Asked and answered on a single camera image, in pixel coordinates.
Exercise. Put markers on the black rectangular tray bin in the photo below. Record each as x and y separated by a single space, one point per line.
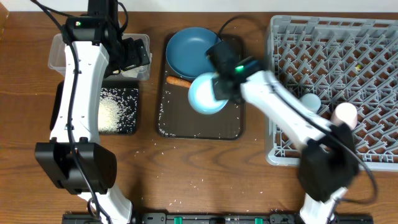
124 109

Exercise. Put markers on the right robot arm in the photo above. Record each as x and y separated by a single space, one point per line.
327 163

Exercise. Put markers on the orange carrot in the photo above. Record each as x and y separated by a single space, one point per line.
178 82

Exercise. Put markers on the pink plastic cup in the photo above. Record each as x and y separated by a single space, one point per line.
345 113

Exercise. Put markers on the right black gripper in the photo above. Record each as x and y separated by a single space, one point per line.
221 88

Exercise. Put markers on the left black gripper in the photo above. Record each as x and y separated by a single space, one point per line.
134 54

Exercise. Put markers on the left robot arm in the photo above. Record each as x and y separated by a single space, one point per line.
73 158

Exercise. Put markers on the grey dishwasher rack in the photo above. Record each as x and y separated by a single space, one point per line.
343 60

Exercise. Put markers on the light blue rice bowl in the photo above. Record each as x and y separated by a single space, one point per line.
201 96

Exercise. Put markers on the pile of white rice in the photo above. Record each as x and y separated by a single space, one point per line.
110 113

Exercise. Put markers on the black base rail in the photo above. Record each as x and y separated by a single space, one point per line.
161 218

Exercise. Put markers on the light blue plastic cup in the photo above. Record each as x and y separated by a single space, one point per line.
311 102

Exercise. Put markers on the dark brown serving tray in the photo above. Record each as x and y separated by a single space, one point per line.
177 119

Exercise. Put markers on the clear plastic waste bin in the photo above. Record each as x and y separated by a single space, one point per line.
57 59

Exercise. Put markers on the dark blue plate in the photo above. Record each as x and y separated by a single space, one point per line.
186 51

